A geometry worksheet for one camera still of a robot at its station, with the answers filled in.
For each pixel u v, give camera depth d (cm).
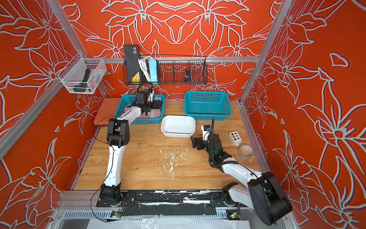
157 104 101
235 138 94
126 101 112
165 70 99
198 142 76
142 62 84
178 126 102
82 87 80
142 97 88
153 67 90
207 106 118
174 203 73
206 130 74
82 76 90
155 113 102
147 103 94
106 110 106
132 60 87
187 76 92
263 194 41
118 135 65
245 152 90
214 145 63
